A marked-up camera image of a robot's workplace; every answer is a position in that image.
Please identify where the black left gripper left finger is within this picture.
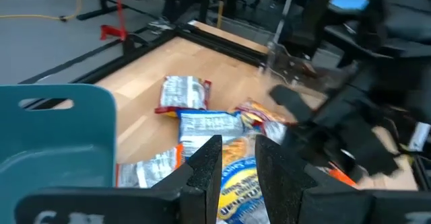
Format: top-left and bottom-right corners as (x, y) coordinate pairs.
(15, 135), (223, 224)

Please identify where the clear plastic bin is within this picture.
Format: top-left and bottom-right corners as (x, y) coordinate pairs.
(259, 38), (326, 90)

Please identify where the black desk frame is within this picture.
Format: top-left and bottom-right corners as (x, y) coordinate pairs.
(76, 0), (142, 21)

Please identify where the black aluminium table frame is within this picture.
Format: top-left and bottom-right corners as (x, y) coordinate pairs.
(20, 21), (273, 85)

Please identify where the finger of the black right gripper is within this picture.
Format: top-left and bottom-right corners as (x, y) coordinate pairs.
(269, 84), (316, 123)
(282, 124), (341, 167)

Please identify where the yellow cable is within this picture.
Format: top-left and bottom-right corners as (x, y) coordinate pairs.
(216, 0), (226, 29)
(0, 0), (84, 22)

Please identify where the black office chair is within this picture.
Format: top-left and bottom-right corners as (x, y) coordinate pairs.
(383, 0), (431, 46)

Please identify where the white cable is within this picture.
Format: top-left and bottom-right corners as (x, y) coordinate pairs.
(265, 0), (299, 50)

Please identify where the red white snack packet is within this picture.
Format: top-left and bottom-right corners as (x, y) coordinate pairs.
(326, 161), (358, 188)

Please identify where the orange Maruchan ramen pack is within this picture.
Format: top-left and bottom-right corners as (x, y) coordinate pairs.
(116, 144), (185, 188)

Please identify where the red Maruchan ramen pack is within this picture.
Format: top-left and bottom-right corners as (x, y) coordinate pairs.
(234, 98), (297, 145)
(154, 75), (212, 118)

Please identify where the teal plastic bin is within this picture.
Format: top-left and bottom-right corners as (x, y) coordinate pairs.
(0, 83), (118, 224)

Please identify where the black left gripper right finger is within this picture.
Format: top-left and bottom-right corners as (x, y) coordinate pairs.
(255, 135), (431, 224)

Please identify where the red clamp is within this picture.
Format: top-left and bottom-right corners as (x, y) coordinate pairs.
(100, 0), (128, 42)

